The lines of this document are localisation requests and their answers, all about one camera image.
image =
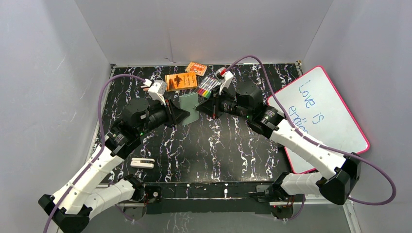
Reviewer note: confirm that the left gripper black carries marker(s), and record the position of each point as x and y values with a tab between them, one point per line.
169	113

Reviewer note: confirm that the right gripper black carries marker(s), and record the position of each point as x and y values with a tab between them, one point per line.
208	107

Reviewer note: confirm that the green card holder wallet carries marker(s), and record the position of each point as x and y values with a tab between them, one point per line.
189	102

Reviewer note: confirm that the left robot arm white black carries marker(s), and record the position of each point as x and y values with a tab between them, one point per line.
73	206

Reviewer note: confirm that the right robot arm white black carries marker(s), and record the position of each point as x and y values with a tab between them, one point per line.
336	175

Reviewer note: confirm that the small orange card box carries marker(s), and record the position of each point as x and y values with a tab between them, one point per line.
197	68

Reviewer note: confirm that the coloured marker pen set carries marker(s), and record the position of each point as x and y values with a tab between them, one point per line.
206	86

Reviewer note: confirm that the orange book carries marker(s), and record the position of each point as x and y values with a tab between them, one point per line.
181	81

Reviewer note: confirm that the white stapler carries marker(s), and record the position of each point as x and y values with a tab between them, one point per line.
144	163

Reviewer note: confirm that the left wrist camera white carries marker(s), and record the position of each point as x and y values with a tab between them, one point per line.
156	89

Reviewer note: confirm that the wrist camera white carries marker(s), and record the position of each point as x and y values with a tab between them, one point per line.
225	78
156	89

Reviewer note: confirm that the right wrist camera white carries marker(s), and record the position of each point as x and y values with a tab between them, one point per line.
225	78

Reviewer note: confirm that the white board pink frame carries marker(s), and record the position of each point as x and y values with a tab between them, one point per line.
316	107

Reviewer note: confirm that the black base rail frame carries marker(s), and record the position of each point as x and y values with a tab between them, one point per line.
220	197

